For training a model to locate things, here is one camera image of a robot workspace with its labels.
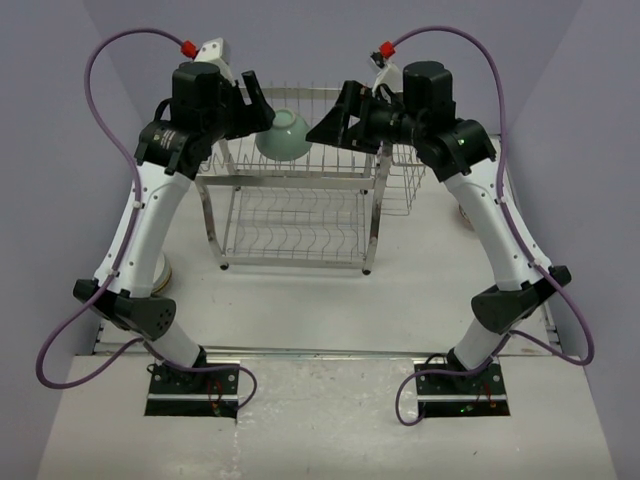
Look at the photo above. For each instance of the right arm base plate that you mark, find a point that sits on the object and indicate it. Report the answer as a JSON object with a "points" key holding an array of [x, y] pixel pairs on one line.
{"points": [[483, 395]]}

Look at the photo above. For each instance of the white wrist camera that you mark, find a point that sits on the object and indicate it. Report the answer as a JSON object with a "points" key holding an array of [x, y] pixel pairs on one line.
{"points": [[218, 53], [387, 73]]}

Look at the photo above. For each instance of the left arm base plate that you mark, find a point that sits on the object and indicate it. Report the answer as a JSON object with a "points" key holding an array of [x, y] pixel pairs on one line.
{"points": [[173, 393]]}

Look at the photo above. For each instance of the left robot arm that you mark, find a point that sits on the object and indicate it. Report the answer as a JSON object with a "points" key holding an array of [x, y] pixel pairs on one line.
{"points": [[204, 108]]}

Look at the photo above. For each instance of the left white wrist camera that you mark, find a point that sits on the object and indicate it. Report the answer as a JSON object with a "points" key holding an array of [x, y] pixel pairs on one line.
{"points": [[218, 53]]}

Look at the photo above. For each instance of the celadon green bowl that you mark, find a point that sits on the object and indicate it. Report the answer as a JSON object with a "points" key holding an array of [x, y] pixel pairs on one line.
{"points": [[286, 139]]}

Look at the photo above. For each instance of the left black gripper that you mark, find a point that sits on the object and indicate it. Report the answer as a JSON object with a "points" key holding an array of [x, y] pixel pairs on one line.
{"points": [[255, 117]]}

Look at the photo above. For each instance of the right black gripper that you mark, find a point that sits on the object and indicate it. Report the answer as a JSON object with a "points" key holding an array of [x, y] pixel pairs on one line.
{"points": [[356, 99]]}

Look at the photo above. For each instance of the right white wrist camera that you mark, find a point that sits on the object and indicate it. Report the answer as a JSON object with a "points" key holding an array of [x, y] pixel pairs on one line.
{"points": [[387, 73]]}

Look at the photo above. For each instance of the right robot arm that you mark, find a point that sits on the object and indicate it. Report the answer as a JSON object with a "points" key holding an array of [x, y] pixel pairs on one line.
{"points": [[462, 157]]}

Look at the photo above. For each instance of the stainless steel dish rack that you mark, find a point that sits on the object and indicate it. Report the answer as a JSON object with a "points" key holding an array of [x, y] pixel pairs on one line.
{"points": [[322, 210]]}

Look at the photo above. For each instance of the wire utensil basket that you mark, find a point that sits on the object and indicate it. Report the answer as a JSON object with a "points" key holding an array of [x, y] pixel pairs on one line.
{"points": [[403, 182]]}

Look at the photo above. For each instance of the light blue white bowl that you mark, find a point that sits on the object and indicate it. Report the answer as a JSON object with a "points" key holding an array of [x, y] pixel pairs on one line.
{"points": [[162, 273]]}

